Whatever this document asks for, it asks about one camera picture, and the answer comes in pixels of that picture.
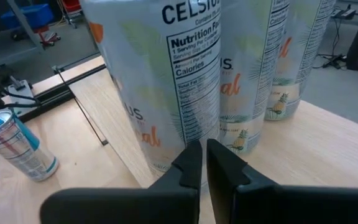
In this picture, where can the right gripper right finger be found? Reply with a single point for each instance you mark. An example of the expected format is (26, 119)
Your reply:
(291, 205)

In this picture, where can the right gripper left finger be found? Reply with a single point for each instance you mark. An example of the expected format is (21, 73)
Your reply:
(135, 205)

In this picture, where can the slim striped can blue tab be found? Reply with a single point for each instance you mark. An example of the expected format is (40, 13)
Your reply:
(20, 152)

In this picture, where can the red storage bin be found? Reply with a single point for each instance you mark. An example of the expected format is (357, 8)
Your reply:
(71, 5)

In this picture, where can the blue storage bin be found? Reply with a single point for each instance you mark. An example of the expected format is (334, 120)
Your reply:
(30, 15)

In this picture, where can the wooden shelf black metal frame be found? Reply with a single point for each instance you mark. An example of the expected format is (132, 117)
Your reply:
(306, 149)

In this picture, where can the black aluminium rig frame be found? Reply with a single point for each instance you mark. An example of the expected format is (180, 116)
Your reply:
(54, 96)

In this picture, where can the white metal bracket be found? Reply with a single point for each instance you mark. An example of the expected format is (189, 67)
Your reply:
(22, 90)

